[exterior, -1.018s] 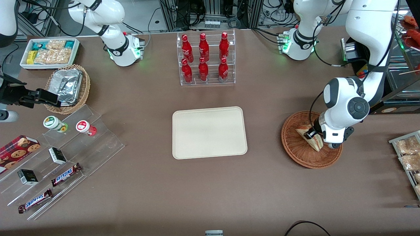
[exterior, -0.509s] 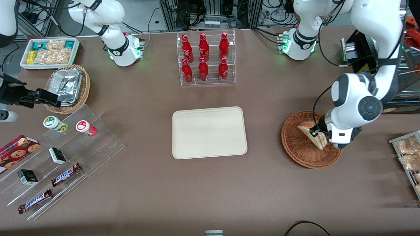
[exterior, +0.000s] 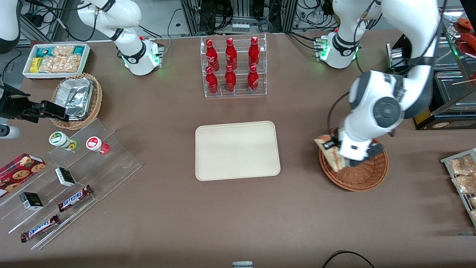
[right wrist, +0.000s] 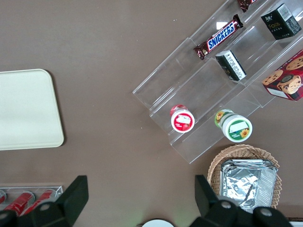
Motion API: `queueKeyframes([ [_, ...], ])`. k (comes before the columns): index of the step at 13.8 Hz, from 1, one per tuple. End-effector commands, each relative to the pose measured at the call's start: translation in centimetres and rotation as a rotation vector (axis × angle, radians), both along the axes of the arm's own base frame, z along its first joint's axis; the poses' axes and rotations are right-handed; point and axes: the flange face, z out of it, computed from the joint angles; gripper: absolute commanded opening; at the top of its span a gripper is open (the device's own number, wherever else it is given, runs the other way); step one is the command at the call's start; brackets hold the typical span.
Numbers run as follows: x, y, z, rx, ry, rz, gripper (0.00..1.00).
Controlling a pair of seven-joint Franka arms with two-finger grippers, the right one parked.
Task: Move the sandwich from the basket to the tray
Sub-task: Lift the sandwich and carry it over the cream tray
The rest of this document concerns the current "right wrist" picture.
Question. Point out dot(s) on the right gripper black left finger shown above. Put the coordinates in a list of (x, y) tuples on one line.
[(68, 203)]

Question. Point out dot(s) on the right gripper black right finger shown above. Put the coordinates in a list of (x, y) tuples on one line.
[(210, 208)]

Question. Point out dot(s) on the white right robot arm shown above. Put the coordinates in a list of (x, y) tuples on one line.
[(157, 223)]

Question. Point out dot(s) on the aluminium foil tray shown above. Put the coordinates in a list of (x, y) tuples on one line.
[(246, 184)]

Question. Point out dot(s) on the light wicker basket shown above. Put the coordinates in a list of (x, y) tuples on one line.
[(236, 151)]

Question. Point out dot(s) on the cream plastic tray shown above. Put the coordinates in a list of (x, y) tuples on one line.
[(26, 108)]

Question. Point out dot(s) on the red cola bottle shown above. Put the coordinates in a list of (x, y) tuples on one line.
[(2, 197), (20, 201), (45, 196)]

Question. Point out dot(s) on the green lid yogurt cup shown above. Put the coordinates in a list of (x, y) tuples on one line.
[(236, 128)]

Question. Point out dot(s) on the red lid yogurt cup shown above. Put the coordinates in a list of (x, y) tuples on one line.
[(182, 120)]

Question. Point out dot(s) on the clear acrylic stepped stand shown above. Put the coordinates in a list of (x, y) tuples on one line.
[(201, 94)]

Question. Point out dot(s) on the small black carton box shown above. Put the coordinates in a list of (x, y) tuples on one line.
[(230, 65), (280, 22)]

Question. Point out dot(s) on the red chocolate chip cookie box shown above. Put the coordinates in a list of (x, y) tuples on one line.
[(287, 78)]

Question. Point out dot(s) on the Snickers chocolate bar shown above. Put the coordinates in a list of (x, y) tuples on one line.
[(243, 4), (220, 36)]

